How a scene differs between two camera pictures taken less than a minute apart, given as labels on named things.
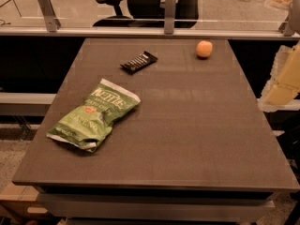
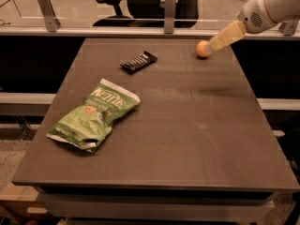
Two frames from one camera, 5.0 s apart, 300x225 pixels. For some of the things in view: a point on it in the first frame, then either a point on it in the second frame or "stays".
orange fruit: [203, 49] stays
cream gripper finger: [288, 85] to [233, 31]
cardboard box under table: [21, 202] stays
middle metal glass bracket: [170, 12] stays
